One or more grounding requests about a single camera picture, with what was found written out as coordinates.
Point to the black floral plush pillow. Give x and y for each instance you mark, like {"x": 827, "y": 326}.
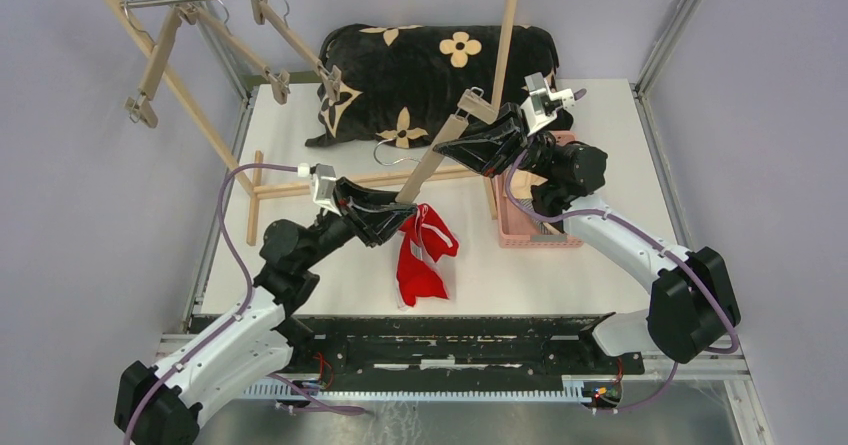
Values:
{"x": 400, "y": 84}

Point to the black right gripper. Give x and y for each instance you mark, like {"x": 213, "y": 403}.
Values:
{"x": 485, "y": 149}

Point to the wooden clip hanger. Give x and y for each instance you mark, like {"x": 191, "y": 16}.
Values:
{"x": 194, "y": 13}
{"x": 140, "y": 108}

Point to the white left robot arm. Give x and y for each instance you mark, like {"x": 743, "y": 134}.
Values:
{"x": 170, "y": 401}

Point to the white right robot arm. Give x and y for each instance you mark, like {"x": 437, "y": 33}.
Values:
{"x": 692, "y": 307}

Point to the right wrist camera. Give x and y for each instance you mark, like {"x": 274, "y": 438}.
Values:
{"x": 541, "y": 106}

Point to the pink perforated plastic basket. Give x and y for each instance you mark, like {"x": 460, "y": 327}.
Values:
{"x": 518, "y": 230}

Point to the beige underwear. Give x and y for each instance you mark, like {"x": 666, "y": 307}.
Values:
{"x": 522, "y": 182}

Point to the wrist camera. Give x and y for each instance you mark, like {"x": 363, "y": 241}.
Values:
{"x": 322, "y": 185}
{"x": 541, "y": 106}

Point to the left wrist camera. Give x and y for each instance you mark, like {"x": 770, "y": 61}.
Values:
{"x": 322, "y": 185}

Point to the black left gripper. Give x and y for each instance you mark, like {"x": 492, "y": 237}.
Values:
{"x": 371, "y": 226}

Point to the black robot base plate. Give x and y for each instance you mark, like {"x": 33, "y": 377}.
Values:
{"x": 428, "y": 356}

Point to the wooden hanger with red underwear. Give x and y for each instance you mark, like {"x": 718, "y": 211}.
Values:
{"x": 471, "y": 107}

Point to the wooden clothes rack frame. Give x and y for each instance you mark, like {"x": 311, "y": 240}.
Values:
{"x": 253, "y": 186}

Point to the red underwear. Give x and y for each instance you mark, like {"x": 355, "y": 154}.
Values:
{"x": 426, "y": 239}

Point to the empty wooden clip hanger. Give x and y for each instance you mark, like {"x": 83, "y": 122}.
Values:
{"x": 140, "y": 108}

